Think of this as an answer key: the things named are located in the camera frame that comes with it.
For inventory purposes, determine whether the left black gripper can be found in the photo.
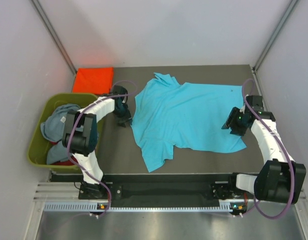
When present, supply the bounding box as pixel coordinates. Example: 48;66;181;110
113;102;132;128

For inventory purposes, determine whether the cyan t shirt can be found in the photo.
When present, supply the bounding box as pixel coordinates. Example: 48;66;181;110
132;72;246;172

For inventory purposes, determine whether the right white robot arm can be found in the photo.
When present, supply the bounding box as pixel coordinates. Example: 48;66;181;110
222;95;306;204

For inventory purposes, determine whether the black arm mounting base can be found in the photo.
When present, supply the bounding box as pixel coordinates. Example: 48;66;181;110
50;172;289;203

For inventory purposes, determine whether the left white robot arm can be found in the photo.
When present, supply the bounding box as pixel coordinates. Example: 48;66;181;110
62;85;132;200

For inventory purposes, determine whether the folded orange t shirt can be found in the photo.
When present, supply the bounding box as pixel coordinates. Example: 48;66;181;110
72;67;114;95

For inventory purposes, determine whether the grey blue t shirt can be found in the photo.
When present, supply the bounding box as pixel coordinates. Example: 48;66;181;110
46;141;74;165
40;103;81;143

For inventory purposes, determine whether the red t shirt in bin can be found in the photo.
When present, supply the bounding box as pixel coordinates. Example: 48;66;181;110
50;141;78;166

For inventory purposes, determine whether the olive green plastic bin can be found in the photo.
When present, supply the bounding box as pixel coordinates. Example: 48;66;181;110
27;93;98;174

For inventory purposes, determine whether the aluminium frame rail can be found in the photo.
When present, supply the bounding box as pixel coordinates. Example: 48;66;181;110
251;66;287;173

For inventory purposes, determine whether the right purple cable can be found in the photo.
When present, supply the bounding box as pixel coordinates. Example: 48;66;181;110
241;78;296;221

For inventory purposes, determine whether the slotted white cable duct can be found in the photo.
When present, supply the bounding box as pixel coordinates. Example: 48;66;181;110
44;201;246;213

